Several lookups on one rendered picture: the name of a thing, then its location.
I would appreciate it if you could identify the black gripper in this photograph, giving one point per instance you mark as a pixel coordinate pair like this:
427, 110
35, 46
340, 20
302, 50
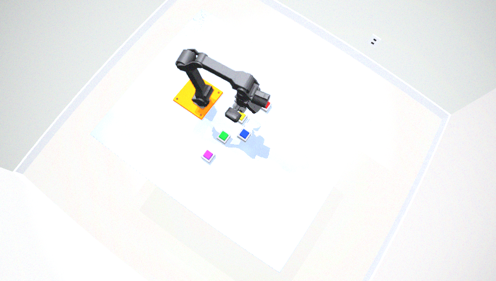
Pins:
232, 113

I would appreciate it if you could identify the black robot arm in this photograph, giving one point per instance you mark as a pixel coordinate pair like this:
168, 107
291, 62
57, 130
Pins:
244, 83

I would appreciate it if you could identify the blue button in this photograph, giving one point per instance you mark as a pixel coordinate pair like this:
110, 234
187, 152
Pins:
244, 135

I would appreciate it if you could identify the green button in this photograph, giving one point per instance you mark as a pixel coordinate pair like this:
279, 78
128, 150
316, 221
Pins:
223, 137

